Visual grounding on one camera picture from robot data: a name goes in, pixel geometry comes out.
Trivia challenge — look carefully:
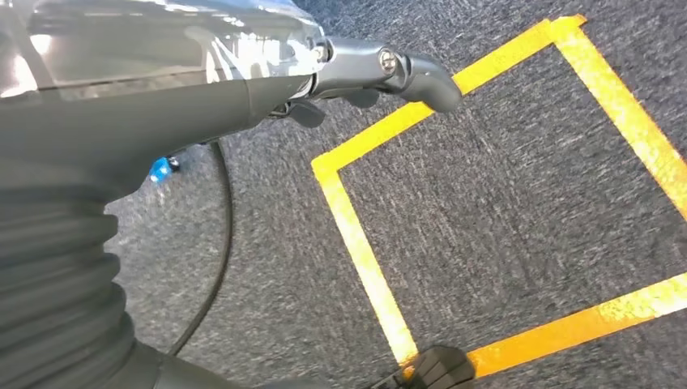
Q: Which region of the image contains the blue metal shelf rack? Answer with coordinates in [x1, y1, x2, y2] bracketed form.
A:
[147, 154, 182, 186]

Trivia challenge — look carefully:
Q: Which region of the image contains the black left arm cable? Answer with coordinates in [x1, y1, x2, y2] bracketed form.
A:
[167, 139, 236, 358]

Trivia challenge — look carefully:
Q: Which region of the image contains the black robot foot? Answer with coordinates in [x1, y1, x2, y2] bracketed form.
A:
[369, 344, 477, 389]

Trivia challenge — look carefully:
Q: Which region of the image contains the yellow floor tape square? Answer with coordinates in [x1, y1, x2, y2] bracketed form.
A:
[309, 14, 687, 380]

